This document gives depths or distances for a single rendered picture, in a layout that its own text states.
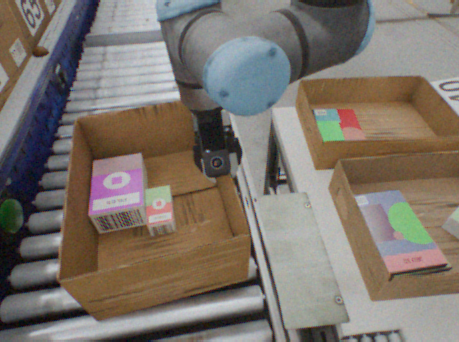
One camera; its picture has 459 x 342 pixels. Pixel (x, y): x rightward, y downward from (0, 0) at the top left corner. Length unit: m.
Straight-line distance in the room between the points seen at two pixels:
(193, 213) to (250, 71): 0.45
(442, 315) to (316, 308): 0.23
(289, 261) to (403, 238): 0.24
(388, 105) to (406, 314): 0.66
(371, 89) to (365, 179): 0.36
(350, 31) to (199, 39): 0.18
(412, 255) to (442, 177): 0.28
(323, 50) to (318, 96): 0.63
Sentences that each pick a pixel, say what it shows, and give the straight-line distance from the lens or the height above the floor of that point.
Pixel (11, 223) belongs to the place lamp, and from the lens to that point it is 0.78.
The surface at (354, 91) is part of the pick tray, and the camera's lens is 1.07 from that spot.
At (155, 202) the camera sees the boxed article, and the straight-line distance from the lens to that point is 0.71.
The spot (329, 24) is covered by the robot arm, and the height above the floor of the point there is 1.20.
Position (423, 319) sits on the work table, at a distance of 0.71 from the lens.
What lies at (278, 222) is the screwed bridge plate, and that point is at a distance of 0.72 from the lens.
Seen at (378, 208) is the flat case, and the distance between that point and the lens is 0.77.
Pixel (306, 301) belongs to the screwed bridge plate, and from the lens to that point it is 0.65.
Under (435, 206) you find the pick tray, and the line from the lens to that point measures 0.87.
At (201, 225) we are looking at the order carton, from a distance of 0.70.
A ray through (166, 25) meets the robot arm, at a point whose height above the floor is 1.18.
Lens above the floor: 1.35
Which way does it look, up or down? 47 degrees down
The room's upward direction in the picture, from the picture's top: straight up
